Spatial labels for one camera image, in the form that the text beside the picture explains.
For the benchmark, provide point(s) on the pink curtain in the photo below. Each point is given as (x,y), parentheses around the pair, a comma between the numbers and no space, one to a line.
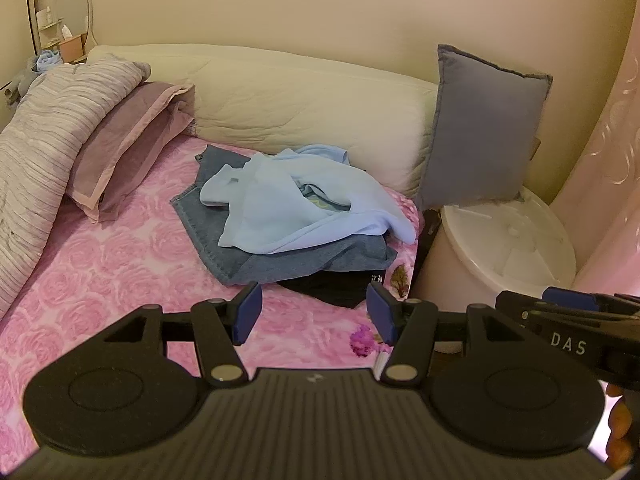
(610,170)

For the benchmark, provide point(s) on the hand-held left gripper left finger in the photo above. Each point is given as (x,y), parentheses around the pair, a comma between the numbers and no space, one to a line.
(248,312)

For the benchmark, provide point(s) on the grey striped quilt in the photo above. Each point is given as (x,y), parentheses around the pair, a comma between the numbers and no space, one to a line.
(45,125)

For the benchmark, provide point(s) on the oval mirror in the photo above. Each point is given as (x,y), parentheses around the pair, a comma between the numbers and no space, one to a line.
(72,0)

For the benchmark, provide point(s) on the small blue cloth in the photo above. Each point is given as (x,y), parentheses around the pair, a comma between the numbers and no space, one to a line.
(46,61)

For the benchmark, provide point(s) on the mauve pillow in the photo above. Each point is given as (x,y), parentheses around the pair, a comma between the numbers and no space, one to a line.
(120,145)

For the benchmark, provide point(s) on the cream headboard cushion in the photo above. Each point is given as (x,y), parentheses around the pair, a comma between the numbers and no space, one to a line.
(300,105)

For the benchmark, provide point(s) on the blue denim jeans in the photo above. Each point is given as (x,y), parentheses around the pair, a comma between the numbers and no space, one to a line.
(200,220)

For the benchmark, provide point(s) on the white wardrobe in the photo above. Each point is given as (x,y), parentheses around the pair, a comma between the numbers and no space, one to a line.
(12,5)

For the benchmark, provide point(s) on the person's right hand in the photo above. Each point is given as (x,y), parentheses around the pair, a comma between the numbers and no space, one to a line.
(619,420)

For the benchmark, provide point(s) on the light blue sweatshirt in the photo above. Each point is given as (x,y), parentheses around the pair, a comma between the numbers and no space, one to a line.
(270,195)

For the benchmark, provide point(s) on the grey blue shirt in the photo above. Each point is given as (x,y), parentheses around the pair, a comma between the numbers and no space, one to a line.
(320,260)

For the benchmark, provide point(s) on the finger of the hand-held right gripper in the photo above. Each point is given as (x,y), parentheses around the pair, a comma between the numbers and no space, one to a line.
(570,298)
(520,307)

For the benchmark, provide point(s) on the blue grey cushion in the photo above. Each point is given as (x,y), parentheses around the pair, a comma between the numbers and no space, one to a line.
(480,130)

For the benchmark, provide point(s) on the pink tissue box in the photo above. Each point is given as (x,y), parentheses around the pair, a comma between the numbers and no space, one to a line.
(70,49)

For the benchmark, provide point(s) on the black garment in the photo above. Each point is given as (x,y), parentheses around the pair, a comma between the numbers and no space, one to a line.
(330,290)

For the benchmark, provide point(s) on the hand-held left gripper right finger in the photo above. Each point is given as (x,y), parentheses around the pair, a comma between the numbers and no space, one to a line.
(380,315)

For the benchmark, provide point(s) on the pink floral blanket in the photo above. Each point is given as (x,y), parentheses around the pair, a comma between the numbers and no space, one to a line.
(125,270)

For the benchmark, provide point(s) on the white round stool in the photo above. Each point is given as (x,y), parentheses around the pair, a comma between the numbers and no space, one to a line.
(505,250)

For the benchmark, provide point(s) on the grey cloth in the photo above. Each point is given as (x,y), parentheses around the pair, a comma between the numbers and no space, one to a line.
(22,82)

